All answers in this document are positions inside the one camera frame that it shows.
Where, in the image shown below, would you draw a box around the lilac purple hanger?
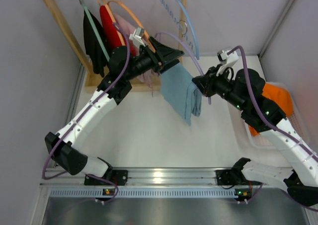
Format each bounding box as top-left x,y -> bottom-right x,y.
154,31 -> 213,105

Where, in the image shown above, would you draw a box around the light blue trousers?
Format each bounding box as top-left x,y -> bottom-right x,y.
160,63 -> 202,126

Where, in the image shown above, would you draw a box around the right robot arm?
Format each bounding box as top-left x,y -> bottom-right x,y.
192,66 -> 318,207

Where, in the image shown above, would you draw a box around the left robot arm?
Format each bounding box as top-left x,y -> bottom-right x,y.
45,37 -> 184,177

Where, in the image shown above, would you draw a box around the orange hanger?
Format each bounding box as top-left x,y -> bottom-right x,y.
107,0 -> 156,52

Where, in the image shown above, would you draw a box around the mauve pink trousers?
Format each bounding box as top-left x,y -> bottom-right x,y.
114,14 -> 156,96

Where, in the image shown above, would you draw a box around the red trousers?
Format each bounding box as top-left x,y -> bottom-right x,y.
99,5 -> 136,52

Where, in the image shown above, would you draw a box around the black trousers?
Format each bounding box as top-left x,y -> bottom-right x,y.
83,12 -> 108,77

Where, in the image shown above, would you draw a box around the mint green hanger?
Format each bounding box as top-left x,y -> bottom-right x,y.
79,0 -> 109,60

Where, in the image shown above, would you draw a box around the light blue hanger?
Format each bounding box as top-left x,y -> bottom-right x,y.
159,0 -> 200,59

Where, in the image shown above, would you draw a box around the peach hanger with red garment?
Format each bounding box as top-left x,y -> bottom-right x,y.
97,0 -> 126,50

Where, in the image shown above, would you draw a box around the orange garment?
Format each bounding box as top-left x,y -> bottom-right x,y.
247,82 -> 294,137

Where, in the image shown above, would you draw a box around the wooden clothes rack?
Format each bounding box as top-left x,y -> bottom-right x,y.
36,0 -> 188,94

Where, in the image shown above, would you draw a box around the white plastic basket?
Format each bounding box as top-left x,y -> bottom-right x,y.
227,82 -> 311,150

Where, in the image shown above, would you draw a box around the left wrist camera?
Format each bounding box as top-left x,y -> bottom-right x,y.
129,27 -> 146,48

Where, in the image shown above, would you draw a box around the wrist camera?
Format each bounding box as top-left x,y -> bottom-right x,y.
129,27 -> 146,48
217,50 -> 239,76

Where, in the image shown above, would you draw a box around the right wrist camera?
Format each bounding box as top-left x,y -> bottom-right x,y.
217,50 -> 239,76

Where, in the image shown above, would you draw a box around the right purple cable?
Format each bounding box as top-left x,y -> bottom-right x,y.
228,45 -> 318,163

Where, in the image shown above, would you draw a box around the purple cable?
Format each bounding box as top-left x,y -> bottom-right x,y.
41,22 -> 131,180
228,45 -> 318,163

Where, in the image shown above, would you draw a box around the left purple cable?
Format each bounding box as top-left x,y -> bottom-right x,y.
41,22 -> 131,180

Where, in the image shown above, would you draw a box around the grey slotted cable duct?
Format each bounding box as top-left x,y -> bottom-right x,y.
50,187 -> 250,199

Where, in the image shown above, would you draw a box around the aluminium mounting rail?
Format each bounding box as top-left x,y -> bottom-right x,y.
41,167 -> 294,186

